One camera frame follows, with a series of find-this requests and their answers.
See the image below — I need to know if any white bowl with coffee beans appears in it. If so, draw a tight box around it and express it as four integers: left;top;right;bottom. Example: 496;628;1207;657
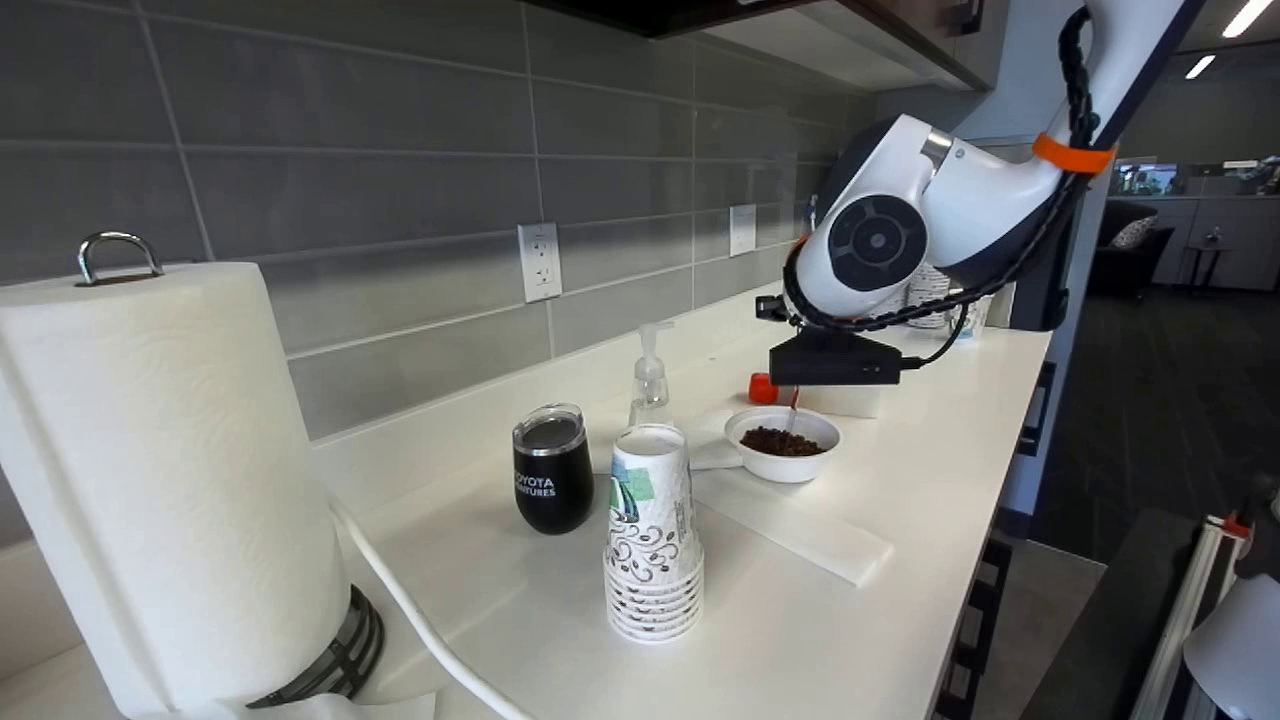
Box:
723;403;841;483

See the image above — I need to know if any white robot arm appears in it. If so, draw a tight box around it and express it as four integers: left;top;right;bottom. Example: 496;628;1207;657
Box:
785;0;1203;322

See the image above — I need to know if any clear glass flask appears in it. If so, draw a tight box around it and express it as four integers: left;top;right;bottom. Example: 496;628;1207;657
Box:
633;322;669;429

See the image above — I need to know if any red toy piece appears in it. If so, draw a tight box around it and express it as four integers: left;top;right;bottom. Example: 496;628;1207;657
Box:
746;373;780;403

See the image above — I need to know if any black tumbler cup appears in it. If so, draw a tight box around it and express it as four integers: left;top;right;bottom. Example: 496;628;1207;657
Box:
513;403;593;537

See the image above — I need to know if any stack of patterned paper cups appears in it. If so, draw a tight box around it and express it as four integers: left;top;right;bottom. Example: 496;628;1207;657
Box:
604;423;703;643

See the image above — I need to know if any white paper towel roll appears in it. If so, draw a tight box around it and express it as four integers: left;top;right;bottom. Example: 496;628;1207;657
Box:
0;264;349;717

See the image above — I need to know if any metal paper towel holder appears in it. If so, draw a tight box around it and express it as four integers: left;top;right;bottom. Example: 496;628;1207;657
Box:
72;226;383;711

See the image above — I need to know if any white wall outlet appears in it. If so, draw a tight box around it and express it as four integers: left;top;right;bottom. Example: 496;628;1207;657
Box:
726;202;754;256
514;225;563;298

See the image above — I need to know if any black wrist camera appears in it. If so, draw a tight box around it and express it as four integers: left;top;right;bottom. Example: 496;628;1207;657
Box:
767;327;899;382

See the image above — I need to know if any white cable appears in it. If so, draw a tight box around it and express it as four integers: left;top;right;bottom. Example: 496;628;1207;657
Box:
325;503;531;720

